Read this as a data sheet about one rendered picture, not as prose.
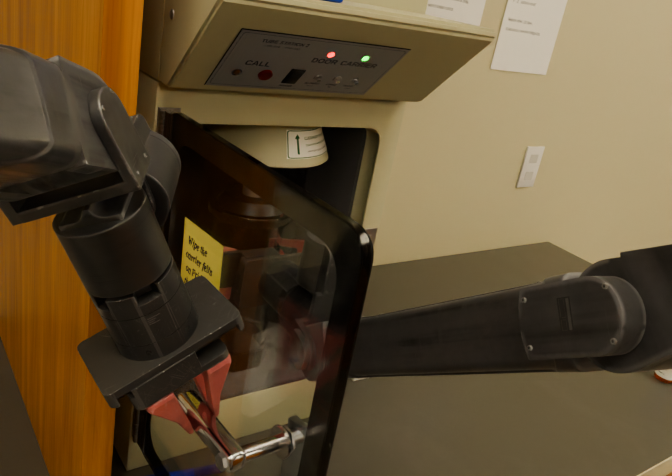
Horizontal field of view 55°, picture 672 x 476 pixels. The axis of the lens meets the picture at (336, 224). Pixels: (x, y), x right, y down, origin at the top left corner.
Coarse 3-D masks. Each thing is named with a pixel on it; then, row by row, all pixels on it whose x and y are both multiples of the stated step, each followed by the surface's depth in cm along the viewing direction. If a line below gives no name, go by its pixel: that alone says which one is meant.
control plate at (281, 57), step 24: (240, 48) 56; (264, 48) 57; (288, 48) 58; (312, 48) 59; (336, 48) 60; (360, 48) 62; (384, 48) 63; (216, 72) 58; (288, 72) 62; (312, 72) 63; (336, 72) 65; (360, 72) 66; (384, 72) 67
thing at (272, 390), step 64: (192, 128) 56; (192, 192) 57; (256, 192) 49; (256, 256) 49; (320, 256) 43; (256, 320) 50; (320, 320) 43; (192, 384) 61; (256, 384) 51; (320, 384) 44; (192, 448) 62; (320, 448) 44
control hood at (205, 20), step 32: (192, 0) 53; (224, 0) 49; (256, 0) 51; (288, 0) 52; (320, 0) 55; (192, 32) 54; (224, 32) 53; (288, 32) 56; (320, 32) 57; (352, 32) 59; (384, 32) 60; (416, 32) 62; (448, 32) 64; (480, 32) 66; (160, 64) 60; (192, 64) 56; (416, 64) 68; (448, 64) 70; (352, 96) 71; (384, 96) 73; (416, 96) 75
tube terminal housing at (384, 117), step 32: (160, 0) 59; (352, 0) 69; (384, 0) 72; (416, 0) 74; (160, 32) 59; (160, 96) 61; (192, 96) 63; (224, 96) 65; (256, 96) 67; (288, 96) 69; (320, 96) 72; (384, 128) 79; (384, 160) 81; (384, 192) 83; (128, 416) 75; (128, 448) 76
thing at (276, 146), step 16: (208, 128) 76; (224, 128) 74; (240, 128) 74; (256, 128) 74; (272, 128) 74; (288, 128) 75; (304, 128) 76; (320, 128) 80; (240, 144) 74; (256, 144) 74; (272, 144) 74; (288, 144) 75; (304, 144) 76; (320, 144) 79; (272, 160) 74; (288, 160) 75; (304, 160) 76; (320, 160) 79
